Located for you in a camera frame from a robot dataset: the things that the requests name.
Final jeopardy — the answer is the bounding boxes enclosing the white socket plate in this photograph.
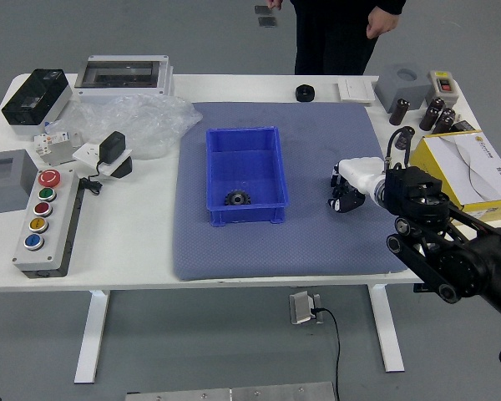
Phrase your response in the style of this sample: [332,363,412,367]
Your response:
[72,141,134,176]

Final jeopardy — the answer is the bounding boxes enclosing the black socket base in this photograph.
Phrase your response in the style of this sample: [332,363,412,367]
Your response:
[108,156,134,180]

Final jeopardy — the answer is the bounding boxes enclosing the black adapter cord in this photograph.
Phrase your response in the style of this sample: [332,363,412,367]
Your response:
[78,160,105,196]

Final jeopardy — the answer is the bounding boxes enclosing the person's left hand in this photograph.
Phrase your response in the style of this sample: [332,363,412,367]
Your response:
[366,7,397,39]

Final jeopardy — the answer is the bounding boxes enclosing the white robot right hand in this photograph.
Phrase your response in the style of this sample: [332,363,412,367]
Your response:
[327,156,386,214]

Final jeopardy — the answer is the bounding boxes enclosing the silver metal plate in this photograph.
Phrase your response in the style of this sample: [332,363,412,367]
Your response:
[124,381,337,401]

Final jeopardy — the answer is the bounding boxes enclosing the metal floor socket box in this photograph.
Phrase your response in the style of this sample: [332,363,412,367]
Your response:
[289,292,325,326]

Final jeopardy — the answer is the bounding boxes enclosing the grey block with square hole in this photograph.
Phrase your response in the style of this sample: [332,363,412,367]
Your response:
[0,149,40,216]

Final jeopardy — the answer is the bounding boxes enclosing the grey-blue padded mat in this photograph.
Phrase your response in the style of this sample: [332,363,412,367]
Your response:
[171,101,412,282]

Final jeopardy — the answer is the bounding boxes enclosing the white table leg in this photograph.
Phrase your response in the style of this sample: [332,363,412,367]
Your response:
[367,283,405,373]
[73,289,111,384]

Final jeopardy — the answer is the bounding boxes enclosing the beige switch box red button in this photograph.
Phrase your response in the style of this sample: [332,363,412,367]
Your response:
[425,69,462,105]

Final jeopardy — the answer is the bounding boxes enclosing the grey distribution box clear window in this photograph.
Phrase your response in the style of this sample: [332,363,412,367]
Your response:
[73,54,175,105]

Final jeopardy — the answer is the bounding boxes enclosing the grey metal mounting plate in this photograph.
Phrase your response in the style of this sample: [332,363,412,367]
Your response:
[39,140,89,167]

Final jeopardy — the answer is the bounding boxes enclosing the black power adapter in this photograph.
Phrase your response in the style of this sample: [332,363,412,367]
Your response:
[99,130,128,165]

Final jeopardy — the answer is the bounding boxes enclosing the grey five-button control station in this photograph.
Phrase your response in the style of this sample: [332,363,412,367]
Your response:
[11,169,84,279]

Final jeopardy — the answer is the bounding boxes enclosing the blue plastic box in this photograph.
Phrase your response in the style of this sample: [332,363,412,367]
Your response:
[205,126,291,228]

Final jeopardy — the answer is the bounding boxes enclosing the person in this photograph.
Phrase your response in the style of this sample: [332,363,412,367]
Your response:
[290,0,408,76]

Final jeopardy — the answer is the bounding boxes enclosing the clear plastic bag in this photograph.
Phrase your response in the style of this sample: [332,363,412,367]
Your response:
[45,92,204,160]

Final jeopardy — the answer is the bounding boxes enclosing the white circuit breaker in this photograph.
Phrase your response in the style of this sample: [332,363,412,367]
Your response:
[33,128,84,156]

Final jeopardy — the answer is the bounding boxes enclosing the yellow and white carton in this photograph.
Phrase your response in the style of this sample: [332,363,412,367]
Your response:
[409,129,501,221]

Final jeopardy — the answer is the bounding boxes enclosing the white wall switch panel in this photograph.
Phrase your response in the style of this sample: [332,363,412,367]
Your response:
[337,78,377,104]

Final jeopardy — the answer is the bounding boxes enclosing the grey block with round hole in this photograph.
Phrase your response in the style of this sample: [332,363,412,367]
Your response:
[374,62,433,114]

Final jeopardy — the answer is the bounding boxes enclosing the big black gear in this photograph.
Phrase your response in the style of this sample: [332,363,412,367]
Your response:
[223,190,251,207]

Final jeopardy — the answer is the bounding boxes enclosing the black lidded enclosure box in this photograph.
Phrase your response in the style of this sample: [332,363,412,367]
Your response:
[1,68,73,136]

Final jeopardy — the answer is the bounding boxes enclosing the black floor cable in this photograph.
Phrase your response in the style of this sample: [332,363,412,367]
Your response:
[311,307,342,401]

